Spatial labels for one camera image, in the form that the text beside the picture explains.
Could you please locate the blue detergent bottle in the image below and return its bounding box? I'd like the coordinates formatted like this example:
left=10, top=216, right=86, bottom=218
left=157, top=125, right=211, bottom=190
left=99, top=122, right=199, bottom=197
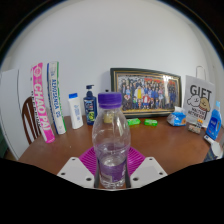
left=205, top=100, right=223, bottom=141

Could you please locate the white flat board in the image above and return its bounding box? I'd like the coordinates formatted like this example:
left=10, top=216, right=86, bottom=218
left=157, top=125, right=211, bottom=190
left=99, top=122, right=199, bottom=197
left=0, top=68, right=32, bottom=160

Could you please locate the dark blue pump bottle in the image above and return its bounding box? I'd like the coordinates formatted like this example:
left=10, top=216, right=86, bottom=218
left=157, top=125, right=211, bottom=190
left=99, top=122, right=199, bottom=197
left=83, top=84, right=98, bottom=126

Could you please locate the clear purple-capped water bottle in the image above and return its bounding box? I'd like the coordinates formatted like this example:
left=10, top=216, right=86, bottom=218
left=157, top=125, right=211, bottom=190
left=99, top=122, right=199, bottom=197
left=91, top=92, right=132, bottom=190

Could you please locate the small green packet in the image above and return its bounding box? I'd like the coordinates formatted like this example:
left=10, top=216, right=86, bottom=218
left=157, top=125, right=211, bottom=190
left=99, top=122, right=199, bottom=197
left=144, top=118, right=159, bottom=127
left=126, top=117, right=141, bottom=127

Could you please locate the blue tissue pack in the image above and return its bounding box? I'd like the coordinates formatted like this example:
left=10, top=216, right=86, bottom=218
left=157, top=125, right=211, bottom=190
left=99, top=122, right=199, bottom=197
left=166, top=106, right=187, bottom=127

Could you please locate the small flat printed box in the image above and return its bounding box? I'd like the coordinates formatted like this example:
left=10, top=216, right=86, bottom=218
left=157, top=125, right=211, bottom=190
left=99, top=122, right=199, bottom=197
left=187, top=123, right=203, bottom=135

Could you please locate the white green shuttlecock tube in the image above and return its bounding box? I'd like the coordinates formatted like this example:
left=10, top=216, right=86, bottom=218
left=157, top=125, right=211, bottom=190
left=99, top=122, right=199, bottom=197
left=46, top=60, right=67, bottom=135

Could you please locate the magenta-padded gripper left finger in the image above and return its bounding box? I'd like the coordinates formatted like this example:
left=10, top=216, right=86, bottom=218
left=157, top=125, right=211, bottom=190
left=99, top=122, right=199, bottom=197
left=56, top=146, right=100, bottom=189

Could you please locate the white paper gift bag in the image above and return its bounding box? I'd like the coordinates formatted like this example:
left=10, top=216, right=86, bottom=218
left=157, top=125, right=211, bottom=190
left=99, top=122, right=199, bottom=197
left=182, top=65, right=216, bottom=129

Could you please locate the brown wooden chair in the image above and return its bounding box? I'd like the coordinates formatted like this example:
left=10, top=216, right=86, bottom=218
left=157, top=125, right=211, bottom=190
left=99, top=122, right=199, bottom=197
left=21, top=96, right=43, bottom=145

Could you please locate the pink shuttlecock tube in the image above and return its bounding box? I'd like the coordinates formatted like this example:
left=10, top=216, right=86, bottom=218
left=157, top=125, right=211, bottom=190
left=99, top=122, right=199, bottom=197
left=30, top=62, right=56, bottom=144

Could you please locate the framed group photo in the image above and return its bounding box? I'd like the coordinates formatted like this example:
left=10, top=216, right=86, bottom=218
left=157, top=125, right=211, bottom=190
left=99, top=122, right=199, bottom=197
left=110, top=67, right=183, bottom=119

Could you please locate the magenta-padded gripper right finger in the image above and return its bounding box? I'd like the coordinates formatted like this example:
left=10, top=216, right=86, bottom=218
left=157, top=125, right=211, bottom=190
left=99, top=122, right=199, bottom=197
left=124, top=146, right=169, bottom=189

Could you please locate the white blue-capped lotion bottle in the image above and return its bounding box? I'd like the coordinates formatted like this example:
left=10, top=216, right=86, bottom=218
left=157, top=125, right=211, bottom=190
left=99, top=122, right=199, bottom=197
left=68, top=92, right=84, bottom=130

